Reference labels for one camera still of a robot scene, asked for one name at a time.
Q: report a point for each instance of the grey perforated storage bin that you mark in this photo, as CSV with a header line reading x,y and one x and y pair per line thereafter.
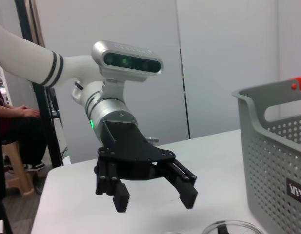
x,y
267,158

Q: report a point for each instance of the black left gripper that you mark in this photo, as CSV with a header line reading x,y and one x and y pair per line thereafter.
x,y
133,151

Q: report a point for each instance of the glass teacup black holder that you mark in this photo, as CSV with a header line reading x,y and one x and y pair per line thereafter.
x,y
222,229

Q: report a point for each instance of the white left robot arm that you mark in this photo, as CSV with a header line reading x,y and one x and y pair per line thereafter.
x,y
30,61

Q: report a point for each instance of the silver left wrist stub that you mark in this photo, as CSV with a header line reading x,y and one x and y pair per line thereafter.
x,y
153,139

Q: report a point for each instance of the tan plastic stool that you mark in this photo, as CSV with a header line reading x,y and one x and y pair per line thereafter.
x,y
18,170

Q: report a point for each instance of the seated person dark clothes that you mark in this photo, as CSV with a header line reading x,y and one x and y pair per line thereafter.
x,y
26,139

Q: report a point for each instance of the black metal frame post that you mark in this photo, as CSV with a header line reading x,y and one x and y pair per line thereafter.
x,y
43,102

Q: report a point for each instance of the thin dark wall strip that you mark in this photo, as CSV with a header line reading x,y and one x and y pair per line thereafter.
x,y
185,102

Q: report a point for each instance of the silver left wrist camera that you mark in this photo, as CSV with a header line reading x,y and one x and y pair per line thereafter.
x,y
130,61

